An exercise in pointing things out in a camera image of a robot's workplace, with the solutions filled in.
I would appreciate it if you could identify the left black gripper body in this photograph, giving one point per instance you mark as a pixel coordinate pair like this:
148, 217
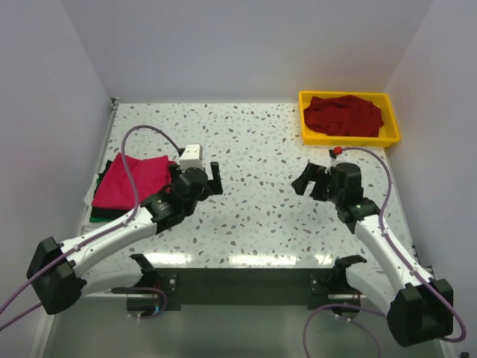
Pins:
204, 193

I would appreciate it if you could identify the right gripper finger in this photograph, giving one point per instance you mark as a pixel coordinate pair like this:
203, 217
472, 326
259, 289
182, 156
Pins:
308, 175
321, 177

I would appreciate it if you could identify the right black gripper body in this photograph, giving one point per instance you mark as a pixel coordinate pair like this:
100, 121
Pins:
336, 195

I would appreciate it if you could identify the dark red t shirt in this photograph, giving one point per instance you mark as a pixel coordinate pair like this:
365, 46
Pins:
347, 115

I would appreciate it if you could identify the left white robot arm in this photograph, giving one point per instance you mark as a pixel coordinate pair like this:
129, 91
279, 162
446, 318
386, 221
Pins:
57, 271

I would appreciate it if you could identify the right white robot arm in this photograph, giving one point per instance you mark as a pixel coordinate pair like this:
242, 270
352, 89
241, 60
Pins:
417, 307

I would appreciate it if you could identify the folded pink t shirt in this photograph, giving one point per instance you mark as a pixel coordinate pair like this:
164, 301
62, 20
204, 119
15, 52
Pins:
126, 182

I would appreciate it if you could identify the yellow plastic tray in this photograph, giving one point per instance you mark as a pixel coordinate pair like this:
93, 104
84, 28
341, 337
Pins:
388, 134

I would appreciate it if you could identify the folded black t shirt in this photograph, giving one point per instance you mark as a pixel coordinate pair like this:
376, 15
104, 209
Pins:
108, 213

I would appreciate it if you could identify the folded white t shirt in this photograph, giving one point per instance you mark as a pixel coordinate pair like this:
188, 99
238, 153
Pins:
89, 195

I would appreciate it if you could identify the folded green t shirt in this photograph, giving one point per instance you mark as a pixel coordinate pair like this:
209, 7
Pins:
94, 219

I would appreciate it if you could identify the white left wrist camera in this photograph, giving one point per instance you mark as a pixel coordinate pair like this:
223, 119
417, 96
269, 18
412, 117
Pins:
191, 157

